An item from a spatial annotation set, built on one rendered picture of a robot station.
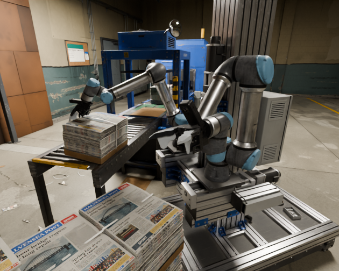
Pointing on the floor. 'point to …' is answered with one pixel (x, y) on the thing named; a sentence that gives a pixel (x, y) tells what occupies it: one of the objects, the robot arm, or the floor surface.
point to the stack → (108, 236)
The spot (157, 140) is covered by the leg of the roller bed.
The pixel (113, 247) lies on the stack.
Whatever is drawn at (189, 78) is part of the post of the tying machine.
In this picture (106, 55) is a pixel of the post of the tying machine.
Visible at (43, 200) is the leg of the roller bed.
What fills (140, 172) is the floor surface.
